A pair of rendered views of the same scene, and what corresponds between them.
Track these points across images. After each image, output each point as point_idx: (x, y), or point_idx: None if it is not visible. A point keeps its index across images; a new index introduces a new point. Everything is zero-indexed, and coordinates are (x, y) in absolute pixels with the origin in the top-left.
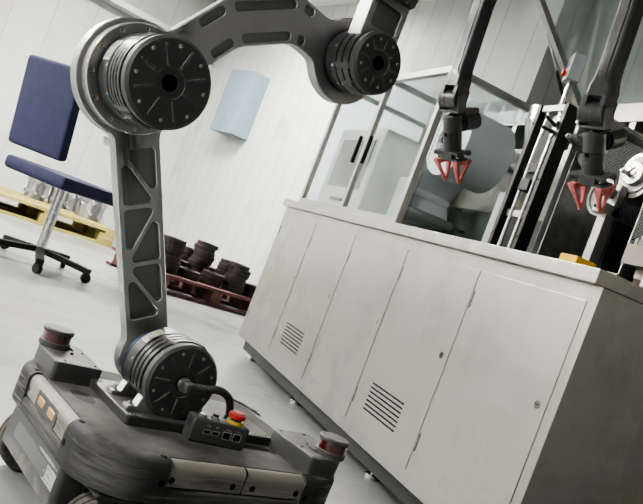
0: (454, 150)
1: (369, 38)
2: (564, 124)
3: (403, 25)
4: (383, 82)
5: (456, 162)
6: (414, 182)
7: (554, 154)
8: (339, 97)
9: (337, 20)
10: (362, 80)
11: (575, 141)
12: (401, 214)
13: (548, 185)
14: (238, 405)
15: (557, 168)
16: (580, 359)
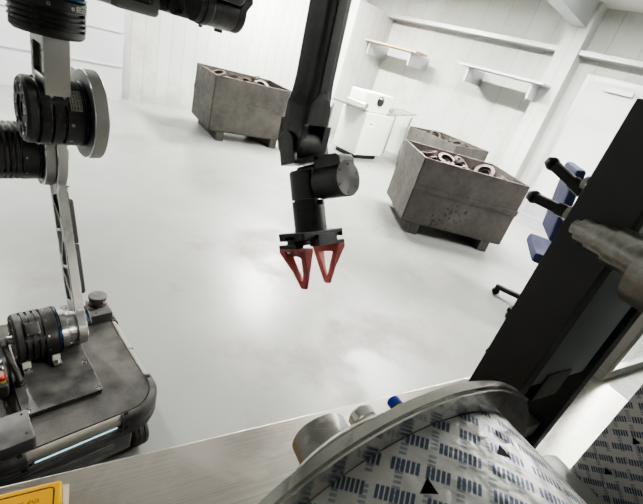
0: (295, 230)
1: (13, 84)
2: (599, 186)
3: (43, 57)
4: (23, 127)
5: (279, 249)
6: None
7: (542, 290)
8: (83, 151)
9: (72, 75)
10: (18, 129)
11: (600, 255)
12: (606, 362)
13: (510, 383)
14: (133, 403)
15: (550, 342)
16: None
